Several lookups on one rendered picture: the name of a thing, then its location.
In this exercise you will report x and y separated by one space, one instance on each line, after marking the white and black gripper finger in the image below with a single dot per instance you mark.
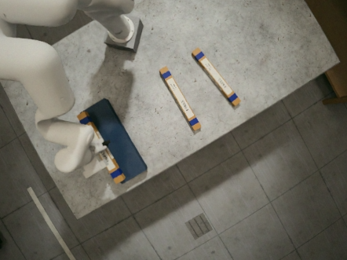
105 143

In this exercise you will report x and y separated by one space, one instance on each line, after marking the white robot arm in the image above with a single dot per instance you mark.
37 66

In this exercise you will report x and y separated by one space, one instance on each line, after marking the dark blue rectangular slab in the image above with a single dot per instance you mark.
121 147

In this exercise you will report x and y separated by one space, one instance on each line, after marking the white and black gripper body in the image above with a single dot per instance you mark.
100 148

